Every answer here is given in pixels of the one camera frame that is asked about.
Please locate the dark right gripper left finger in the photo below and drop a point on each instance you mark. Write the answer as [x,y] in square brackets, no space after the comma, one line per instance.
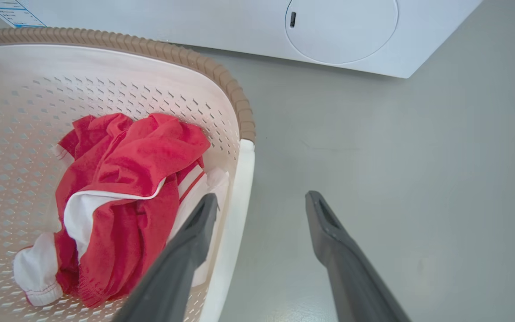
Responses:
[172,273]

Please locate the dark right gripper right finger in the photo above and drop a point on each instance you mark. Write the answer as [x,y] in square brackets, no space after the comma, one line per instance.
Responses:
[351,277]

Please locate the white laundry basket brown rim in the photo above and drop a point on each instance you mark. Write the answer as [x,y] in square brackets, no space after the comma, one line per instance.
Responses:
[16,134]

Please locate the red and white garment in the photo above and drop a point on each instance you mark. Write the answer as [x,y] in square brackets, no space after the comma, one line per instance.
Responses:
[141,152]

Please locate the round white filter cover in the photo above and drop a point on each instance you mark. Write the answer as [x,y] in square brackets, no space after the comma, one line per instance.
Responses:
[342,31]

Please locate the white front-load washing machine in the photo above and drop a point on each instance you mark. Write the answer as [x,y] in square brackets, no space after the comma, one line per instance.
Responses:
[150,22]

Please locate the blue energy label sticker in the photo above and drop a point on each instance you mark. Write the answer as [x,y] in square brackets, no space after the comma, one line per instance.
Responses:
[11,11]

